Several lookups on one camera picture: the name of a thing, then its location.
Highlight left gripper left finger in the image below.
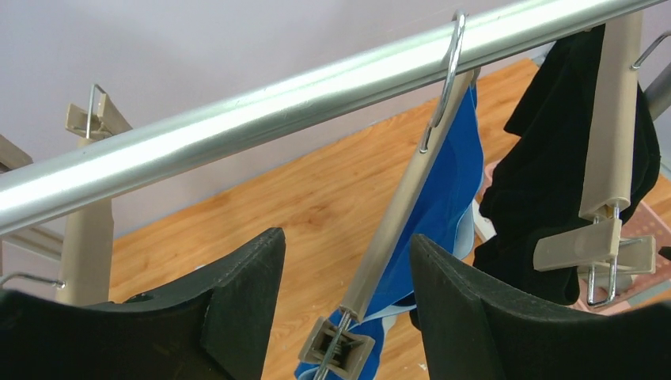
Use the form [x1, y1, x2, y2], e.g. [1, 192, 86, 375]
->
[1, 227, 286, 379]

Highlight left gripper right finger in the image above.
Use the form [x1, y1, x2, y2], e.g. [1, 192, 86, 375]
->
[410, 234, 670, 379]

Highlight beige hanger with blue underwear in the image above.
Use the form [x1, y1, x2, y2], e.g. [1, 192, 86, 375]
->
[298, 10, 481, 380]

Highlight blue underwear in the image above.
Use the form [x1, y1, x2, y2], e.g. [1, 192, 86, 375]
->
[293, 86, 486, 380]

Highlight beige clip hanger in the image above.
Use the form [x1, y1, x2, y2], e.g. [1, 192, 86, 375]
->
[0, 83, 133, 307]

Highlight black underwear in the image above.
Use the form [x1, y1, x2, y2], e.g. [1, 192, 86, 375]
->
[472, 24, 662, 306]

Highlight beige hanger with black underwear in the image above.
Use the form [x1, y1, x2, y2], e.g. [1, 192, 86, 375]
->
[533, 11, 643, 307]

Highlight empty beige hanger far left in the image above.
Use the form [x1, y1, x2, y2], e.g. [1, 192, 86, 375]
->
[0, 135, 33, 173]

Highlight pink plastic basket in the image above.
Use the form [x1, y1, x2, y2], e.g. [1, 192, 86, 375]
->
[571, 201, 670, 315]

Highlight white silver clothes rack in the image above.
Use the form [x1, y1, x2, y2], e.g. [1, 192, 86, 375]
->
[1, 0, 654, 235]

